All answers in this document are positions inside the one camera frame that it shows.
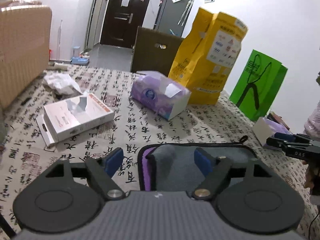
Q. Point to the calligraphy print tablecloth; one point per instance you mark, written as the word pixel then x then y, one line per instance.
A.
pixel 25 154

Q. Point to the yellow paper delivery bag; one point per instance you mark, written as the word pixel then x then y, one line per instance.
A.
pixel 207 55

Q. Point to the purple grey microfiber towel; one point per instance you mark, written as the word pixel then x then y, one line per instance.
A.
pixel 171 167

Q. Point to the brown cardboard box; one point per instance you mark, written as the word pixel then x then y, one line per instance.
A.
pixel 154 51

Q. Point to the crumpled white plastic wrapper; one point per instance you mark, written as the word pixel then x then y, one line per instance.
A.
pixel 62 85

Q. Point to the green paper gift bag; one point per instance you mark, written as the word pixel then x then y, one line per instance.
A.
pixel 258 85

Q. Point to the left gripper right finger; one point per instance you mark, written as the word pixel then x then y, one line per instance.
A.
pixel 249 197

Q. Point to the open purple tissue box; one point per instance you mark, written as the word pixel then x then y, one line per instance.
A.
pixel 160 94

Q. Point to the red small box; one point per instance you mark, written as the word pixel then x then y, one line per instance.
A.
pixel 278 119

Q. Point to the sealed purple tissue pack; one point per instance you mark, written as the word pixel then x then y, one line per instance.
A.
pixel 265 128

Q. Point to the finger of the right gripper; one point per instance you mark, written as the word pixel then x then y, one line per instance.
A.
pixel 275 143
pixel 298 138

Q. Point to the white flat carton box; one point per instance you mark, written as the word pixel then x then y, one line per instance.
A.
pixel 63 119

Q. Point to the grey refrigerator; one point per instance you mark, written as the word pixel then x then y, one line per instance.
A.
pixel 172 16

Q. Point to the person's right hand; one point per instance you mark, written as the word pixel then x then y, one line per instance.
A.
pixel 311 172

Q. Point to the white textured flower vase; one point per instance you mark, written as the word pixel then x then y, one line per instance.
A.
pixel 312 125

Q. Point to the dark brown entrance door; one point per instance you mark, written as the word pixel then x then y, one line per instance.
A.
pixel 122 20

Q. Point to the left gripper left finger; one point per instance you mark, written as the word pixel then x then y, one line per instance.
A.
pixel 67 196

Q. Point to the tan hard suitcase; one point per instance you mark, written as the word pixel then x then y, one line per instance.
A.
pixel 25 36

